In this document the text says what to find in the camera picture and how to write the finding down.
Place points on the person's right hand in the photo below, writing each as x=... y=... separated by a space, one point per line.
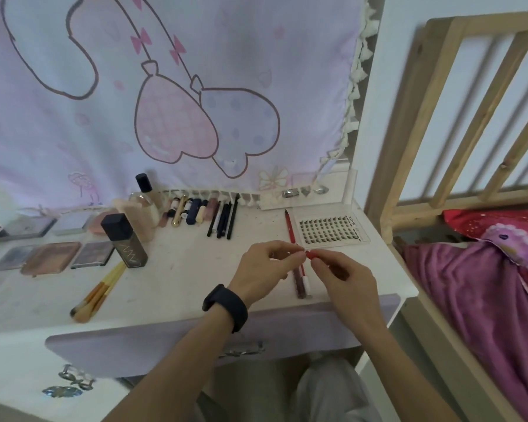
x=352 y=294

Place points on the person's left hand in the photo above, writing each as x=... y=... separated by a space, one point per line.
x=259 y=272

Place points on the brown pencil white cap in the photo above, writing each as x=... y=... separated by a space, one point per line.
x=299 y=289

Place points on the red applicator wand silver cap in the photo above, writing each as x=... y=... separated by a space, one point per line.
x=306 y=286

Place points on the red pencil cap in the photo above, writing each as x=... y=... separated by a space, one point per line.
x=313 y=254

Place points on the long black makeup pencil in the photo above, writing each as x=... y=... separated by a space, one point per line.
x=232 y=217

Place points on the short black makeup pencil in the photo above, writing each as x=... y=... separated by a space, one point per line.
x=225 y=221

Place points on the false eyelash tray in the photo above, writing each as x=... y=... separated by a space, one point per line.
x=330 y=230

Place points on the beige tube black cap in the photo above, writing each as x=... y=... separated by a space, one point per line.
x=201 y=212

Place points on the navy cosmetic tube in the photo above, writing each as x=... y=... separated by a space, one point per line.
x=193 y=211

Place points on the small pale tube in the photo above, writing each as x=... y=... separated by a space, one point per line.
x=172 y=207

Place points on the pink concealer tube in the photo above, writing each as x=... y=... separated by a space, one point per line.
x=164 y=213

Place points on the peach pump bottle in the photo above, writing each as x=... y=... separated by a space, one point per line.
x=143 y=219

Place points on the dark square foundation bottle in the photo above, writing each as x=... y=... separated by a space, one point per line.
x=125 y=246

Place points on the purple drawer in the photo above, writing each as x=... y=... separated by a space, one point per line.
x=136 y=347

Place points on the pink rounded compact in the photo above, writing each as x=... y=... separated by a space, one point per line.
x=99 y=223

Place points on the small grey square palette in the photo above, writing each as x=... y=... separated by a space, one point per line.
x=72 y=225

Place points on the brown blush palette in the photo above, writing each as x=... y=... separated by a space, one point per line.
x=50 y=259

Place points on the silver square palette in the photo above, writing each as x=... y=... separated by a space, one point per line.
x=15 y=258

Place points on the person's right forearm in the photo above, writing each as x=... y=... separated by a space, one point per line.
x=405 y=377

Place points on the person's left forearm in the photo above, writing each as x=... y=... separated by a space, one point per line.
x=171 y=373

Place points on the white dressing table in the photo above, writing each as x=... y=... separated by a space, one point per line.
x=180 y=276

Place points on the black smartwatch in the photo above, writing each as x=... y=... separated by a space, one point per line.
x=226 y=305

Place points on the silver oval metal fitting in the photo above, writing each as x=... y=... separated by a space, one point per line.
x=320 y=189
x=289 y=193

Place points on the purple bed sheet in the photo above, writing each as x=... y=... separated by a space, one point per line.
x=475 y=312

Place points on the red floral pillow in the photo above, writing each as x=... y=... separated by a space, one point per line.
x=471 y=224

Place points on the blue shiny cabinet sticker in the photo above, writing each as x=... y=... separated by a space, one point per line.
x=62 y=392

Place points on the pink cartoon cloth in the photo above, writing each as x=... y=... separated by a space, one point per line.
x=48 y=140

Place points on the wooden bed frame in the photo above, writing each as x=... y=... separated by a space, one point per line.
x=416 y=127

